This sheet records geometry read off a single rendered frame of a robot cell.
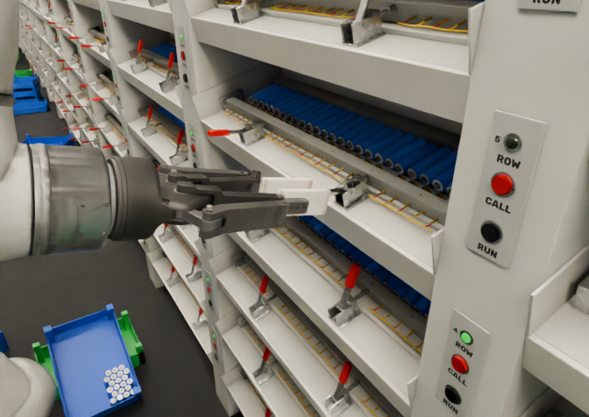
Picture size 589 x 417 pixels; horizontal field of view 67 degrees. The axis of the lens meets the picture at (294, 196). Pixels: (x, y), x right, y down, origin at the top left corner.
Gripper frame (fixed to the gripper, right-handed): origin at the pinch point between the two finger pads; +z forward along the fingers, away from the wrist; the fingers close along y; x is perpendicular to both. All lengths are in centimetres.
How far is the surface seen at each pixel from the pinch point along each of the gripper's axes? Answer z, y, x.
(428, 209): 10.9, 9.9, 2.3
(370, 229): 7.1, 6.0, -1.8
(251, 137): 8.1, -25.8, 0.1
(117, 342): 6, -82, -85
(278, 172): 6.9, -14.0, -2.0
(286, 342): 19.0, -16.7, -37.8
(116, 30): 6, -115, 9
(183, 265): 24, -79, -57
